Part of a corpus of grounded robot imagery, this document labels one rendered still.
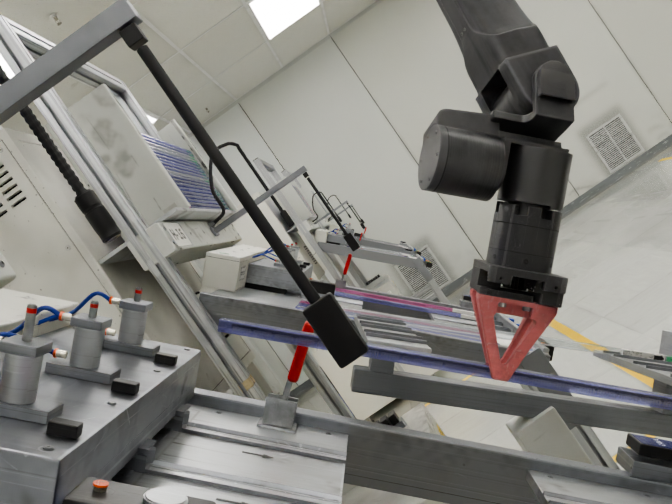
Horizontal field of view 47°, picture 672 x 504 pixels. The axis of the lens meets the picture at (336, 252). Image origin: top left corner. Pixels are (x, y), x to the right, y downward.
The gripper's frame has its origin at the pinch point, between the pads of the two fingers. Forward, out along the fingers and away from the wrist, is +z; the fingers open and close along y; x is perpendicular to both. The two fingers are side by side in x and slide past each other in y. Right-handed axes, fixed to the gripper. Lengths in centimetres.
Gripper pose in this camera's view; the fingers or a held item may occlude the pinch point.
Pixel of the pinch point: (499, 369)
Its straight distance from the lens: 70.2
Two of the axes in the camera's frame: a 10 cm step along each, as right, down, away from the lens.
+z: -1.7, 9.8, 0.5
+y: -0.4, 0.5, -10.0
